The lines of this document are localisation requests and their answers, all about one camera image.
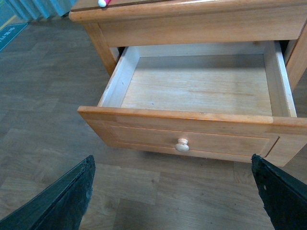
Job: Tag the green floor mat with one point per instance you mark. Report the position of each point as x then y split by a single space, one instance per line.
9 32

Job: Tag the pink marker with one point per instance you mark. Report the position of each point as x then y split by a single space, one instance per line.
103 3

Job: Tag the wooden nightstand cabinet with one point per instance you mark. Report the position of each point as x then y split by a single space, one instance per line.
161 22

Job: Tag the wooden drawer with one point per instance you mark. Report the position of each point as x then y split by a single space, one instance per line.
225 101

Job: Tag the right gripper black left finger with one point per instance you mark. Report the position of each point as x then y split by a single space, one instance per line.
61 206

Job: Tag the light blue curtain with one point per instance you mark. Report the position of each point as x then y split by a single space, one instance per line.
33 9

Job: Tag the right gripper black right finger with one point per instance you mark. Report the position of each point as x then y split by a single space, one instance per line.
284 197

